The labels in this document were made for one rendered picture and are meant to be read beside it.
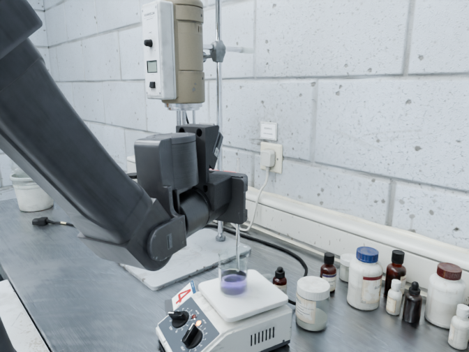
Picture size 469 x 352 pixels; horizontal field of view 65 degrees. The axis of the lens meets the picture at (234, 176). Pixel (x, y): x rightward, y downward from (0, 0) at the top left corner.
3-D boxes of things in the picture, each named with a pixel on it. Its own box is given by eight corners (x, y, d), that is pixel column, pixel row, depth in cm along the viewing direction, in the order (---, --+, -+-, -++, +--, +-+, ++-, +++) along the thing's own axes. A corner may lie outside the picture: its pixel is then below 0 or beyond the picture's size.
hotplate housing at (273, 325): (182, 390, 54) (180, 342, 52) (155, 338, 65) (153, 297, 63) (303, 341, 64) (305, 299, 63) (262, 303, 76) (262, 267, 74)
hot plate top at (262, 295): (227, 324, 56) (227, 319, 56) (196, 288, 67) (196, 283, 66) (291, 302, 62) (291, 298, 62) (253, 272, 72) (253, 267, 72)
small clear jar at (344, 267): (355, 286, 82) (356, 264, 81) (335, 279, 85) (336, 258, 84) (362, 277, 86) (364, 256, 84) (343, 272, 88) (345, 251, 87)
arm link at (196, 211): (173, 175, 49) (139, 188, 43) (211, 178, 46) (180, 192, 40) (177, 225, 50) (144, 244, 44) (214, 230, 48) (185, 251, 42)
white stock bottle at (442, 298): (465, 331, 67) (474, 276, 64) (429, 327, 68) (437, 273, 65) (453, 312, 73) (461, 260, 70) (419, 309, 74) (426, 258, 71)
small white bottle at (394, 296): (394, 307, 74) (398, 276, 73) (403, 315, 72) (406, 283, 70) (382, 309, 74) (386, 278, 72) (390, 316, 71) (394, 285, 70)
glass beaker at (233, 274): (232, 304, 60) (232, 259, 58) (211, 291, 64) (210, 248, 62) (257, 291, 64) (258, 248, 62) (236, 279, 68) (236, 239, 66)
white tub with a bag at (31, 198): (18, 216, 125) (9, 154, 120) (10, 206, 136) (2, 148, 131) (63, 207, 134) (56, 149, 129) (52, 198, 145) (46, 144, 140)
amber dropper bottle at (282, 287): (269, 294, 79) (270, 264, 77) (283, 292, 80) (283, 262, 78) (275, 302, 76) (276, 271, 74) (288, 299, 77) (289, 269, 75)
